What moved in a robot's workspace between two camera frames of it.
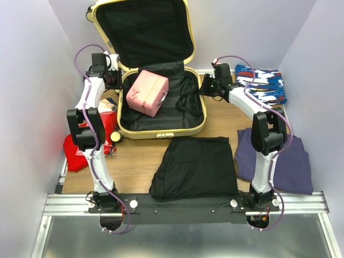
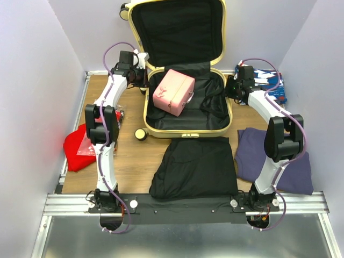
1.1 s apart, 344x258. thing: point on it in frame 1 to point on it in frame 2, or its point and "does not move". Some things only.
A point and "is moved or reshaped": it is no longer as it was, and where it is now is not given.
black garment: x=200 y=166 does not move
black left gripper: x=118 y=84 to x=144 y=83
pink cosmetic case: x=148 y=93 to x=173 y=92
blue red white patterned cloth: x=267 y=87 does not move
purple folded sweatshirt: x=292 y=171 does not move
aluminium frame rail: x=293 y=204 does not move
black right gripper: x=204 y=90 to x=231 y=80
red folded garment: x=76 y=163 does not move
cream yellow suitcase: x=158 y=96 is moved or reshaped
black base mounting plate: x=144 y=209 does not move
